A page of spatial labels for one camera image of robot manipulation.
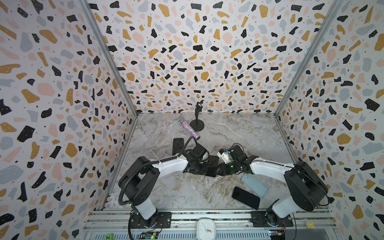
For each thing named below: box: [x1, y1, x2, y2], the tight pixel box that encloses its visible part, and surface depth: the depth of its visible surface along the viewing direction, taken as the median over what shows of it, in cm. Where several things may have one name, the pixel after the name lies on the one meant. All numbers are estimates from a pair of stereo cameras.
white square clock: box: [196, 217, 216, 240], surface depth 70 cm
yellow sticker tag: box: [306, 221, 315, 229], surface depth 74 cm
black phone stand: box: [189, 99, 205, 132], surface depth 114 cm
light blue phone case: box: [241, 173, 269, 198], surface depth 88 cm
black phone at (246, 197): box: [232, 186, 261, 210], surface depth 83 cm
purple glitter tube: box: [178, 117, 201, 141], surface depth 112 cm
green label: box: [105, 233, 114, 240], surface depth 69 cm
